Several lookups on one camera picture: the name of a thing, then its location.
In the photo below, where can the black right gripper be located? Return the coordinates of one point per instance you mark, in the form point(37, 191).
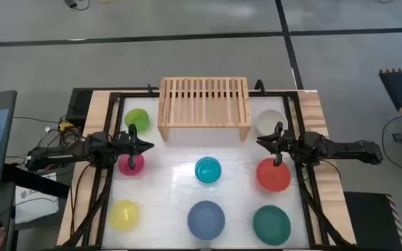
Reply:
point(293, 143)

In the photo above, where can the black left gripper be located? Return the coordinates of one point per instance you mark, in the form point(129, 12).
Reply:
point(123, 144)

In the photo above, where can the white bowl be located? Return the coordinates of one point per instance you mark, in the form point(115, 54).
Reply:
point(267, 122)

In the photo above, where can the light green bowl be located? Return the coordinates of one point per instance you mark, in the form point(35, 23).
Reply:
point(136, 116)

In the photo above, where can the red bowl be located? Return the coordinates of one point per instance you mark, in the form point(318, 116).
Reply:
point(274, 178)

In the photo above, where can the yellow bowl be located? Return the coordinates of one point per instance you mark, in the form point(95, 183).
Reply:
point(124, 216)

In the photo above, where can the dark green bowl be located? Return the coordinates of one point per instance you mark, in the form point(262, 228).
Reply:
point(271, 224)

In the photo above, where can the blue bowl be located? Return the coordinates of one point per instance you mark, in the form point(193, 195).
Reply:
point(206, 220)

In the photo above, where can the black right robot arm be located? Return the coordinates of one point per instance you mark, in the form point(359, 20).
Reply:
point(344, 148)

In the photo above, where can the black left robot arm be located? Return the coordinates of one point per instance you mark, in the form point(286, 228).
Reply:
point(96, 148)

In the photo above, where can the slatted wooden shelf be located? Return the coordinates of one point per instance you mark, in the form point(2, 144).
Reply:
point(204, 104)

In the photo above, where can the black clamp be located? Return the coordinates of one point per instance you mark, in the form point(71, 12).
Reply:
point(150, 89)
point(259, 86)

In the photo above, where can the black box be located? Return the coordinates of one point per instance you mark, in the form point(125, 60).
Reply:
point(79, 104)

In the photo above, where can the yellow connector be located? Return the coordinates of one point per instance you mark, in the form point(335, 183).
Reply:
point(66, 126)

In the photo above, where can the black flat bar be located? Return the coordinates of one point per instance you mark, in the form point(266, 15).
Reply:
point(37, 181)

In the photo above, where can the white paper sheet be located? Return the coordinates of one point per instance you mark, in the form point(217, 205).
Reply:
point(37, 209)

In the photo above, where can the black power adapter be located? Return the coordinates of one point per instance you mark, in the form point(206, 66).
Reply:
point(70, 2)

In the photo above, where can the black metal table frame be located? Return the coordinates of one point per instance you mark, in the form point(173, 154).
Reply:
point(274, 93)

